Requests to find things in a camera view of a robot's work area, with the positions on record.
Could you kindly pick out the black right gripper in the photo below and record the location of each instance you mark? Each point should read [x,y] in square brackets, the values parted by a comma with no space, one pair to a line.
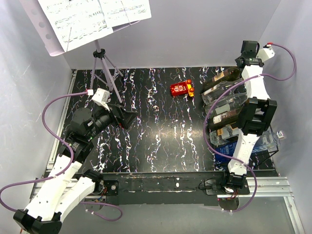
[236,59]

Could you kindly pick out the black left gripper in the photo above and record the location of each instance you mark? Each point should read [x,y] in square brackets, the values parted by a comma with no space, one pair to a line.
[128,116]

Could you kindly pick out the dark green wine bottle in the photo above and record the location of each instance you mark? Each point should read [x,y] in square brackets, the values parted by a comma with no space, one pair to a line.
[230,74]

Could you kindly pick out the clear corked glass bottle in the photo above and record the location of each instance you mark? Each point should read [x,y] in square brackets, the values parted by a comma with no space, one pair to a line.
[212,94]

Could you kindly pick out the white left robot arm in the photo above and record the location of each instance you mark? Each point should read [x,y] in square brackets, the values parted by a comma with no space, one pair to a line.
[48,209]

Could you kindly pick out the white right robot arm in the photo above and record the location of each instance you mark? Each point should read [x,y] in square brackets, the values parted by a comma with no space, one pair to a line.
[256,114]

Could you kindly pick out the clear tall glass bottle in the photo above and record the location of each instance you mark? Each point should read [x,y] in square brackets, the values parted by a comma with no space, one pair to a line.
[228,103]

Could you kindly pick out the clear square liquor bottle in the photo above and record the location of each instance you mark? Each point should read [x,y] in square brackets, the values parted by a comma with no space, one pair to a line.
[228,134]

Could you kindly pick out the blue rectangular bottle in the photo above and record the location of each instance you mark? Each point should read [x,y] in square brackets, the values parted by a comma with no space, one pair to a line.
[228,149]

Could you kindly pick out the lilac music stand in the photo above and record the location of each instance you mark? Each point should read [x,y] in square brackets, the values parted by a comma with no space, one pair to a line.
[52,44]

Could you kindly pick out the red yellow toy block car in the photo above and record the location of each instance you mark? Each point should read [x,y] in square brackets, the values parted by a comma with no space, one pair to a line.
[182,88]

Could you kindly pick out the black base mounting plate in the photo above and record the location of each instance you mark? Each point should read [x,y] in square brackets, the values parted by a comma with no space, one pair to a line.
[170,187]

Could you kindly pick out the white sheet music right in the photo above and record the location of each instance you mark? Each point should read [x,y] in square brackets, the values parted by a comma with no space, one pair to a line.
[119,12]

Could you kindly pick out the white sheet music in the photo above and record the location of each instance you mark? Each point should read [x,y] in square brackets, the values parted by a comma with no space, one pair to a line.
[76,22]
[119,12]

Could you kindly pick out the white sheet music left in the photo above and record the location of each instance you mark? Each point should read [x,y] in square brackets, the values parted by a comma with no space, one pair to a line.
[76,22]

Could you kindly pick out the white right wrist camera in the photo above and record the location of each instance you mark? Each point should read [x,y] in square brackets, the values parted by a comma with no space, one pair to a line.
[266,53]

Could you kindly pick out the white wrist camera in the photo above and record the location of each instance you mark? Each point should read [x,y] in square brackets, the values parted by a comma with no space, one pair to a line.
[266,53]
[99,97]

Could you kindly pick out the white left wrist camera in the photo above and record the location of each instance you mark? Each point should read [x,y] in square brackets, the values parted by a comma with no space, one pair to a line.
[99,97]

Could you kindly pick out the black wire wine rack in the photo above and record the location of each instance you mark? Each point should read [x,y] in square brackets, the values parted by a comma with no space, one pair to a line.
[271,148]

